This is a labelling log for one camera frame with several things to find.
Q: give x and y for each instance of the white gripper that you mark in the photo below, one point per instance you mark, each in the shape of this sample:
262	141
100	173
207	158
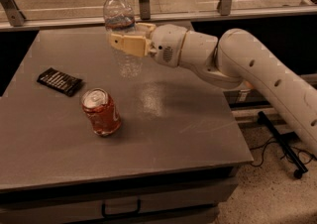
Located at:
167	45

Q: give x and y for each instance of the clear plastic water bottle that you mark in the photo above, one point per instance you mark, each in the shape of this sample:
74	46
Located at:
119	17

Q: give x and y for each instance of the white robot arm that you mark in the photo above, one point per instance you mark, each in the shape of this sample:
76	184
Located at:
226	62

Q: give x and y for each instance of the red soda can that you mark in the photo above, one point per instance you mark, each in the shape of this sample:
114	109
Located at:
101	111

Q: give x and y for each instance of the grey cabinet drawer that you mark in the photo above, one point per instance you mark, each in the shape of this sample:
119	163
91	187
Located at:
189	203

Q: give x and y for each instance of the black stand leg with wheel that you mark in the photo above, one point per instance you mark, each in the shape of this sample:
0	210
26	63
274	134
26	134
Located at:
301	169

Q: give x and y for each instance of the left metal bracket post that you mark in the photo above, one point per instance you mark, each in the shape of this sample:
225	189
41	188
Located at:
15	17

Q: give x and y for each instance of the black drawer handle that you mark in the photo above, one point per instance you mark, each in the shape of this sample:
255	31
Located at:
120	208

